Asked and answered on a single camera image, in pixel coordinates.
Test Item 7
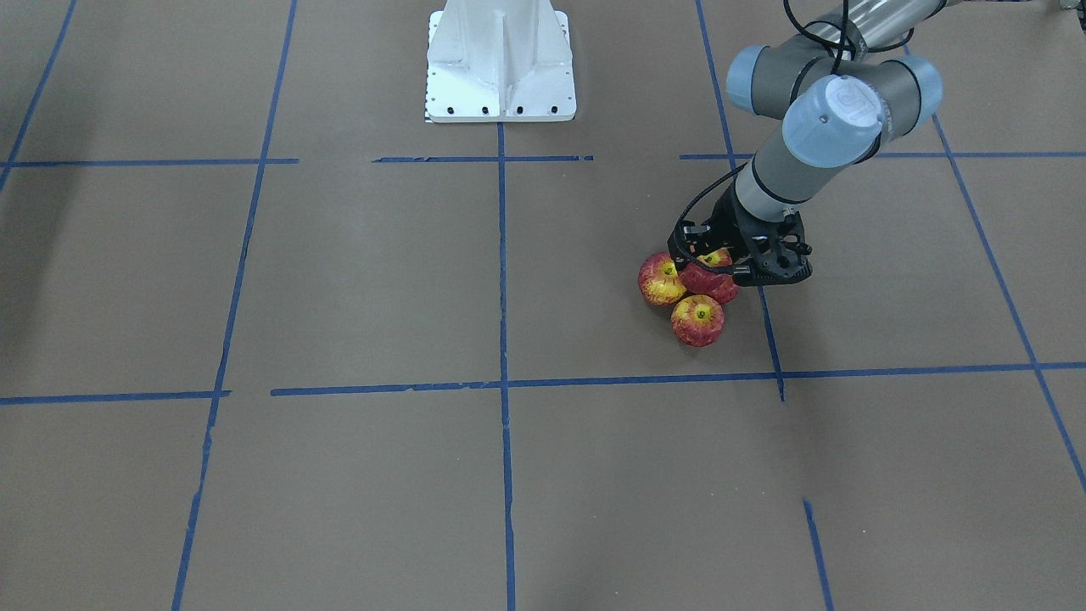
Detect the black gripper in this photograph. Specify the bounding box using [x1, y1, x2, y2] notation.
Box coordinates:
[667, 184, 801, 273]

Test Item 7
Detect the lone red yellow apple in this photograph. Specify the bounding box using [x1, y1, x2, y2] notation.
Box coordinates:
[679, 249, 741, 306]

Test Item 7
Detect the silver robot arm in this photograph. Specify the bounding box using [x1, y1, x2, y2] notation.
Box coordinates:
[668, 1, 948, 287]

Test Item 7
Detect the far red yellow apple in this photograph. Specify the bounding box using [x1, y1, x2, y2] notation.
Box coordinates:
[670, 294, 727, 348]

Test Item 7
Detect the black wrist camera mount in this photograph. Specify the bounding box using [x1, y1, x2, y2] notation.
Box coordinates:
[733, 217, 812, 287]

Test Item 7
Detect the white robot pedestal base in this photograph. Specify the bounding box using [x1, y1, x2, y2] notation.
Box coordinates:
[424, 1, 578, 123]

